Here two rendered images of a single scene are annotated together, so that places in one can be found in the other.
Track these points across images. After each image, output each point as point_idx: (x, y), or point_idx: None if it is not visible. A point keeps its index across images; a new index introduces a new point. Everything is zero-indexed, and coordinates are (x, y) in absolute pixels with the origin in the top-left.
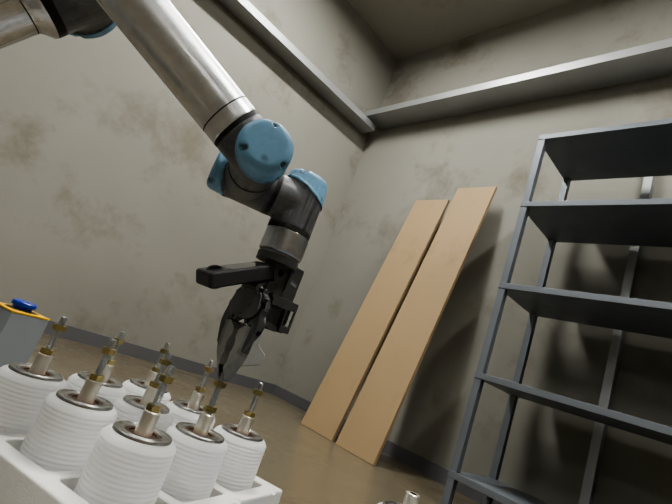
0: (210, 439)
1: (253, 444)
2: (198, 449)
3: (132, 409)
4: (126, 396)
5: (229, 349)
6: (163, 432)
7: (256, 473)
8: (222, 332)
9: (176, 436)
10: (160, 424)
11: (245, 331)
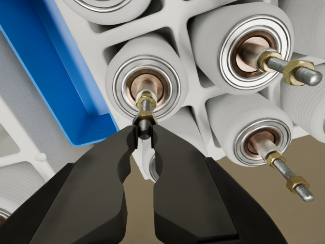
0: (114, 86)
1: (144, 162)
2: (108, 66)
3: (232, 17)
4: (279, 23)
5: (158, 167)
6: (111, 6)
7: (287, 229)
8: (209, 180)
9: (135, 46)
10: (205, 61)
11: (66, 218)
